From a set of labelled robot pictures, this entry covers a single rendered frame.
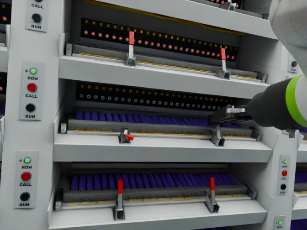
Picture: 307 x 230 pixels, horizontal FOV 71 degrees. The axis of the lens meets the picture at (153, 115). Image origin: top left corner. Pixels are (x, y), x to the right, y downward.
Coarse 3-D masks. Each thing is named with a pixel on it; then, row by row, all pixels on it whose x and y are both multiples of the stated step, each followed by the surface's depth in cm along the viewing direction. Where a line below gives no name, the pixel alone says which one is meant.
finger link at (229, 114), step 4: (224, 108) 50; (232, 108) 48; (216, 112) 55; (220, 112) 52; (224, 112) 50; (216, 116) 55; (220, 116) 52; (224, 116) 50; (228, 116) 48; (216, 120) 56
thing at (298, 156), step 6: (300, 132) 77; (306, 132) 78; (300, 138) 67; (306, 138) 76; (300, 144) 67; (306, 144) 74; (300, 150) 68; (306, 150) 69; (300, 156) 69; (306, 156) 70
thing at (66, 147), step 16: (64, 112) 63; (176, 112) 74; (192, 112) 75; (208, 112) 77; (64, 128) 51; (256, 128) 71; (64, 144) 48; (80, 144) 49; (96, 144) 50; (112, 144) 51; (128, 144) 52; (144, 144) 54; (160, 144) 55; (176, 144) 57; (192, 144) 59; (208, 144) 60; (224, 144) 62; (240, 144) 64; (256, 144) 66; (272, 144) 65; (64, 160) 49; (80, 160) 50; (96, 160) 51; (112, 160) 52; (128, 160) 53; (144, 160) 55; (160, 160) 56; (176, 160) 57; (192, 160) 58; (208, 160) 60; (224, 160) 61; (240, 160) 63; (256, 160) 65
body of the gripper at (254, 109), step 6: (258, 96) 44; (252, 102) 44; (258, 102) 43; (246, 108) 46; (252, 108) 44; (258, 108) 43; (240, 114) 47; (246, 114) 46; (252, 114) 44; (258, 114) 43; (258, 120) 44; (264, 120) 42; (264, 126) 45; (270, 126) 44
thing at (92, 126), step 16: (80, 128) 54; (96, 128) 56; (112, 128) 57; (128, 128) 58; (144, 128) 59; (160, 128) 61; (176, 128) 62; (192, 128) 64; (208, 128) 65; (224, 128) 68; (240, 128) 70
